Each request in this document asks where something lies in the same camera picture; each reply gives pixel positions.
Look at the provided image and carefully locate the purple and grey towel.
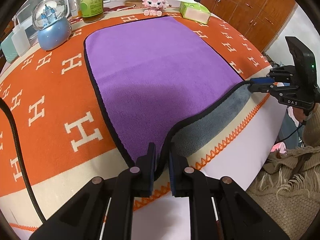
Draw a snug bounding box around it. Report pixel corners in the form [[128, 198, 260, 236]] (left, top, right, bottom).
[[84, 16, 248, 178]]

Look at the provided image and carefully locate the beige knitted blanket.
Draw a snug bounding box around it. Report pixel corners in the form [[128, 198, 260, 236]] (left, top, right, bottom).
[[246, 106, 319, 239]]

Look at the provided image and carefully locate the wooden cabinet with shelves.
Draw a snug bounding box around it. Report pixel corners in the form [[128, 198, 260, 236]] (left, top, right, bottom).
[[200, 0, 296, 52]]

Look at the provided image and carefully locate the orange H-pattern tablecloth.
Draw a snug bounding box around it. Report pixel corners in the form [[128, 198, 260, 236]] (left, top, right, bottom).
[[1, 8, 285, 239]]

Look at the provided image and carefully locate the green tissue pack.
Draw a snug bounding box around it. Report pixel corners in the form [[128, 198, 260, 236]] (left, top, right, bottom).
[[176, 0, 211, 24]]

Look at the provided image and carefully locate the pink block toy figure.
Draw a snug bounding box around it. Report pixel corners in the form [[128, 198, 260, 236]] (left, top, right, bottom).
[[142, 0, 168, 17]]

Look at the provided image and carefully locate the mint green cup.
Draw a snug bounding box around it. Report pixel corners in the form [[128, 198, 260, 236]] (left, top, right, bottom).
[[1, 32, 18, 63]]

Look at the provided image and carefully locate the white squeeze bottle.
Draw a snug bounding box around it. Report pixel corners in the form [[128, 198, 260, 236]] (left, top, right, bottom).
[[11, 25, 30, 57]]

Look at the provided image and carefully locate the glass bottle green label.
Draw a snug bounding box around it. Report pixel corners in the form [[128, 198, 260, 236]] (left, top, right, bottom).
[[80, 0, 104, 23]]

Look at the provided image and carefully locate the blue snow globe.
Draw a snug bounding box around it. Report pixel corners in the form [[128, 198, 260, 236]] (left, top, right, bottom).
[[32, 0, 72, 51]]

